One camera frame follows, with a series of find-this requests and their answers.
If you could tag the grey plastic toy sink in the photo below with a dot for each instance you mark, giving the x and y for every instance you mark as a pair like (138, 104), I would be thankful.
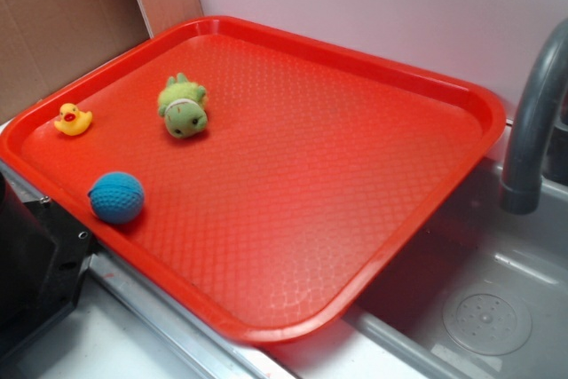
(476, 293)

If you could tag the yellow rubber duck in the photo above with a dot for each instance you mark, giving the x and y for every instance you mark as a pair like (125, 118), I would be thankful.
(72, 121)

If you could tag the blue dimpled ball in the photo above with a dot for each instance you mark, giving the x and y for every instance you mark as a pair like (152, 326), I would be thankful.
(117, 198)

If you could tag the silver metal rail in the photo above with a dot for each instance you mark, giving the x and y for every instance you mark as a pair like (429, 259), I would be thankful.
(123, 326)

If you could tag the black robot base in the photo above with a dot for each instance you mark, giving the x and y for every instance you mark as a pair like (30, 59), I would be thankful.
(44, 256)

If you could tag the brown cardboard panel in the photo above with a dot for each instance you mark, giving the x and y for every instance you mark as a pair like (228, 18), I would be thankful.
(46, 44)

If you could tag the red plastic tray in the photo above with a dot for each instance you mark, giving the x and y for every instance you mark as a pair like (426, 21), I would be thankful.
(317, 166)

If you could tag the grey toy faucet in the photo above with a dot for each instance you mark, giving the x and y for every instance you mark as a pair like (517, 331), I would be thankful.
(537, 146)

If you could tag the green plush animal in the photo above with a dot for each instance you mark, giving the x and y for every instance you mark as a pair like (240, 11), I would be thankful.
(182, 106)

